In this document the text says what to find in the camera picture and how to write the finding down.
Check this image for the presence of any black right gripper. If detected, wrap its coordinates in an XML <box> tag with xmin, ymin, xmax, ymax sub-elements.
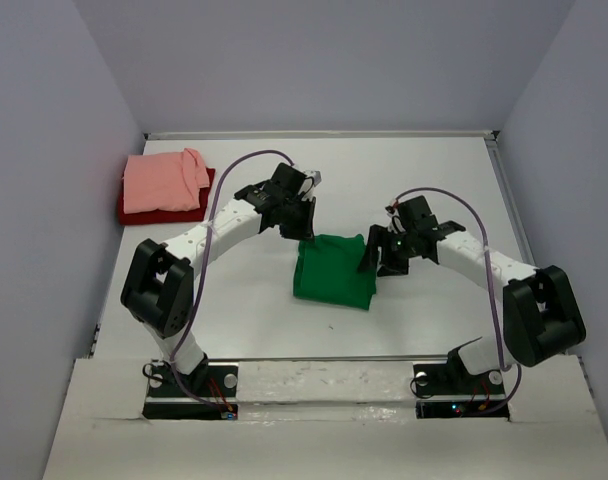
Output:
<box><xmin>356</xmin><ymin>224</ymin><xmax>417</xmax><ymax>277</ymax></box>

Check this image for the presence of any green t shirt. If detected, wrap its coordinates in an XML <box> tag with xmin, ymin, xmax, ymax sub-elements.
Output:
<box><xmin>292</xmin><ymin>234</ymin><xmax>376</xmax><ymax>311</ymax></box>

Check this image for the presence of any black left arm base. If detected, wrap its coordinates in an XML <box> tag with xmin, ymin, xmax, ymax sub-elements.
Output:
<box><xmin>142</xmin><ymin>362</ymin><xmax>239</xmax><ymax>421</ymax></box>

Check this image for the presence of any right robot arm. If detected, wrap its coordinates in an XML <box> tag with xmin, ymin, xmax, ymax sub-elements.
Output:
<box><xmin>358</xmin><ymin>196</ymin><xmax>586</xmax><ymax>398</ymax></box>

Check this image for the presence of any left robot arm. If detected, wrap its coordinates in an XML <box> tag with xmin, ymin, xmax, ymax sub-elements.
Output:
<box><xmin>120</xmin><ymin>163</ymin><xmax>321</xmax><ymax>396</ymax></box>

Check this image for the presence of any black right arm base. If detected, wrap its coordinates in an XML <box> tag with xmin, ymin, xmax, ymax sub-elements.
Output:
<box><xmin>409</xmin><ymin>363</ymin><xmax>510</xmax><ymax>420</ymax></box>

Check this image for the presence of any dark red t shirt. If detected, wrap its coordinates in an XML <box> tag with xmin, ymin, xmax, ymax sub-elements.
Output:
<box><xmin>116</xmin><ymin>168</ymin><xmax>216</xmax><ymax>226</ymax></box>

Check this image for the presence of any pink t shirt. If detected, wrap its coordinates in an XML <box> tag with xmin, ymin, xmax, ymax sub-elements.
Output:
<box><xmin>123</xmin><ymin>148</ymin><xmax>211</xmax><ymax>214</ymax></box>

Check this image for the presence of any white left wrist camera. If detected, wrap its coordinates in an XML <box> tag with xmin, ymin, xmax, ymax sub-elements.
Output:
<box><xmin>300</xmin><ymin>170</ymin><xmax>322</xmax><ymax>194</ymax></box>

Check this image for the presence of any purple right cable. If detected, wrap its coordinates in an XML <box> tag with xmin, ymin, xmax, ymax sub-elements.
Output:
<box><xmin>393</xmin><ymin>187</ymin><xmax>524</xmax><ymax>416</ymax></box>

